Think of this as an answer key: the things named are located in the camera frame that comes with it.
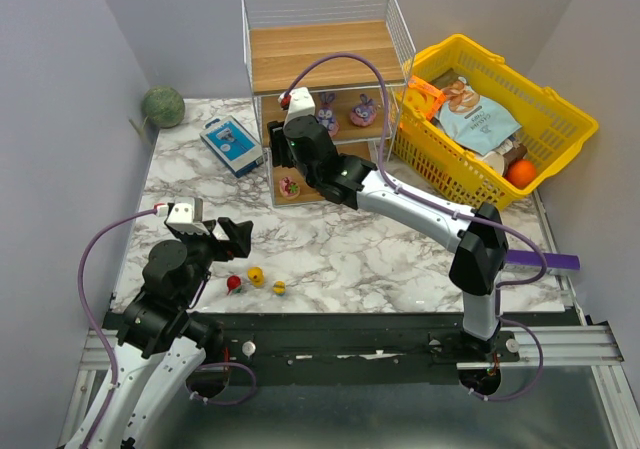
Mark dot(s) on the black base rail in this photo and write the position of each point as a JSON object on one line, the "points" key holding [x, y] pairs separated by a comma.
{"points": [[353, 349]]}

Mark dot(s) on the purple box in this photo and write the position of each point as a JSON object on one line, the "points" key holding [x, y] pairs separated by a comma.
{"points": [[556, 263]]}

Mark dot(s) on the blue razor box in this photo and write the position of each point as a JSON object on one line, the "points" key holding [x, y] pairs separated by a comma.
{"points": [[233, 145]]}

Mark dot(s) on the yellow plastic basket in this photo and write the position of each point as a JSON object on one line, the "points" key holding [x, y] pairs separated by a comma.
{"points": [[552, 132]]}

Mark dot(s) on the orange fruit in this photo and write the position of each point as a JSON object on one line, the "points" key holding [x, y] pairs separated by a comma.
{"points": [[521, 173]]}

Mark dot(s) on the small yellow blue toy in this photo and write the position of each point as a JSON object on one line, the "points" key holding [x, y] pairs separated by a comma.
{"points": [[279, 288]]}

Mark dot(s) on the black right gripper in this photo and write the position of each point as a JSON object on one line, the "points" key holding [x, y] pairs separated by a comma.
{"points": [[275, 136]]}

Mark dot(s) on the orange snack packet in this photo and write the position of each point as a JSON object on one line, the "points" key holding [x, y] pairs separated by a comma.
{"points": [[423, 98]]}

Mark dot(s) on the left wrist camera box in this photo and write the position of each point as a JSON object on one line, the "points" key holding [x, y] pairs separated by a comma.
{"points": [[185, 216]]}

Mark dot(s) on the green yarn ball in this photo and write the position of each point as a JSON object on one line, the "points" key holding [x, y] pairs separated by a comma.
{"points": [[163, 106]]}

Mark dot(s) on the yellow duck toy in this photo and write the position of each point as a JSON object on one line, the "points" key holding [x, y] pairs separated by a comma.
{"points": [[256, 276]]}

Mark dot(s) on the light blue snack bag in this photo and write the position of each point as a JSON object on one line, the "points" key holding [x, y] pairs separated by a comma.
{"points": [[470, 119]]}

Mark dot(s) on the pink bear strawberry tart toy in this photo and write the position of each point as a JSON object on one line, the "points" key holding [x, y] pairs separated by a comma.
{"points": [[288, 188]]}

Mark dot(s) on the white wire wooden shelf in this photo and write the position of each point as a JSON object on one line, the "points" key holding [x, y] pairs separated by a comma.
{"points": [[347, 47]]}

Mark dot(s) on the red ball toy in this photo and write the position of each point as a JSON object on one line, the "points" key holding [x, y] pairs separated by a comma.
{"points": [[234, 285]]}

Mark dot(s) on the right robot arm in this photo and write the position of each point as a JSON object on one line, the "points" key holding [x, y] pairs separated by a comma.
{"points": [[476, 237]]}

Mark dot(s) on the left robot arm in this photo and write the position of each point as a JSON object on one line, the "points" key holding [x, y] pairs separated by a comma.
{"points": [[159, 343]]}

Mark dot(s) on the purple unicorn pink donut toy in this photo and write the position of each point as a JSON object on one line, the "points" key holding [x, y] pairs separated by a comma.
{"points": [[364, 113]]}

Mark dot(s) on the purple bunny pink donut toy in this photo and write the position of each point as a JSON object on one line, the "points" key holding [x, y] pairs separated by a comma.
{"points": [[326, 115]]}

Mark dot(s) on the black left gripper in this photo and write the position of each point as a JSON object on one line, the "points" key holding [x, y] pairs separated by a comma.
{"points": [[218, 239]]}

